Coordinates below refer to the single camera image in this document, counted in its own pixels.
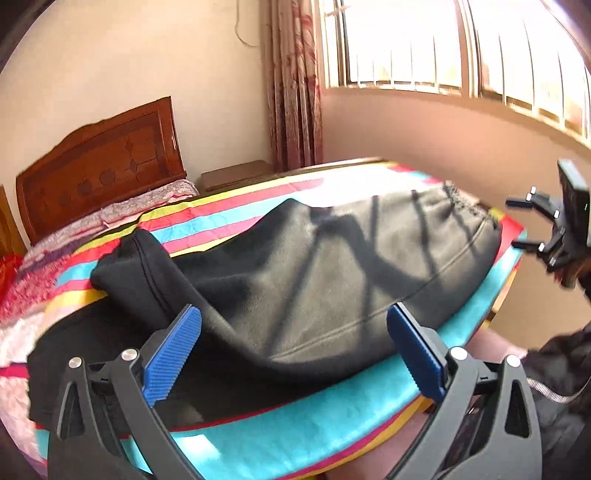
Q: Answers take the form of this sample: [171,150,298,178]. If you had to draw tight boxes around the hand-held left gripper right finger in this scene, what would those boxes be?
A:
[387,302,542,480]

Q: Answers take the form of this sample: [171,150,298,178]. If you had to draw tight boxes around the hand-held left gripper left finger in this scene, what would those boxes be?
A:
[48,305,204,480]

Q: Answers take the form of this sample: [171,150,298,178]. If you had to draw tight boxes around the dark grey fleece pants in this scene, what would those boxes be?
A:
[28,182,503,428]

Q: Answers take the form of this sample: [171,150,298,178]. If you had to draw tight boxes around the brown wooden nightstand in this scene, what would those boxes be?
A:
[198,160,273,193]

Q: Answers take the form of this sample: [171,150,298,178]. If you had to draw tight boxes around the barred window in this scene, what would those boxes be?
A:
[318,0,591,148]

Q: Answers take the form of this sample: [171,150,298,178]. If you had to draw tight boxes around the plain wooden headboard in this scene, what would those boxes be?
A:
[0,185,28,260]

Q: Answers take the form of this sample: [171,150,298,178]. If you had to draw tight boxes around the carved wooden headboard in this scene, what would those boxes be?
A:
[16,96,188,245]

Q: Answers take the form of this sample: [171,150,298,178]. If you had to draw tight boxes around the colourful striped blanket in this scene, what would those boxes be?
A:
[44,159,527,480]

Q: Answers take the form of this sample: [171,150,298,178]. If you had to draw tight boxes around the floral patterned curtain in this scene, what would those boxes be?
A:
[259,0,324,172]

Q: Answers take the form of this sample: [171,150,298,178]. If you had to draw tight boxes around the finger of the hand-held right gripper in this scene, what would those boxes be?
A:
[505,186,563,228]
[512,225,567,274]

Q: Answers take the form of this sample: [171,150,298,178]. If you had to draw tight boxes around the white wall cable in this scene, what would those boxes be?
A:
[233,9,259,48]

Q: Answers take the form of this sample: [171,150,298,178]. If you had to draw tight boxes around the person's dark jacket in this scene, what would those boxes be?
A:
[522,323,591,467]

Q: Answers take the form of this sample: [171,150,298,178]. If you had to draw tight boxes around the pink floral bedsheet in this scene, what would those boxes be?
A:
[0,179,200,467]

